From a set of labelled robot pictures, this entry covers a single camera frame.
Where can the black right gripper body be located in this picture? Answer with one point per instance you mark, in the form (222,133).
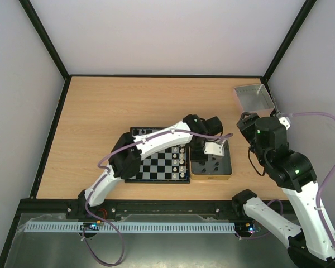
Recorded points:
(246,123)

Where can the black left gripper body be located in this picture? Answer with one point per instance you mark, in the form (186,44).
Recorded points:
(194,154)

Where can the gold metal tin tray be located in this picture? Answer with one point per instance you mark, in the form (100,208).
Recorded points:
(216,168)

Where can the black white chess board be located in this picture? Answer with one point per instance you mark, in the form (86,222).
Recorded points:
(157,168)

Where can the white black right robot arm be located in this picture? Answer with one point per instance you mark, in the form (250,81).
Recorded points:
(311,242)

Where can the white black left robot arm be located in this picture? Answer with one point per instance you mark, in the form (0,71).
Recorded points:
(123,162)

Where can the white chess piece row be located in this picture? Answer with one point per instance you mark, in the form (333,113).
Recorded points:
(178,163)

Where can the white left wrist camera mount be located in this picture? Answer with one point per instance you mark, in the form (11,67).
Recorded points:
(212,148)

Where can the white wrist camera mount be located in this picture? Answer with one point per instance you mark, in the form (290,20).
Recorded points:
(284,120)
(212,148)

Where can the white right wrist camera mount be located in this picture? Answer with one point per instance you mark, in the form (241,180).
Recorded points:
(284,120)

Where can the black frame post right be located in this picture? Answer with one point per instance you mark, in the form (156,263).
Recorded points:
(289,37)

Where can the black frame post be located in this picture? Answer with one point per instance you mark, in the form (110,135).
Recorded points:
(43,35)
(289,37)

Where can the white slotted cable duct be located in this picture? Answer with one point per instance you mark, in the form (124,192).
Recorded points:
(129,227)

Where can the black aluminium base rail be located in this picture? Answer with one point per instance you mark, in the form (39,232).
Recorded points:
(112,209)

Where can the black frame post left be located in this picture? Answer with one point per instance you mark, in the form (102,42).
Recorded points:
(43,35)

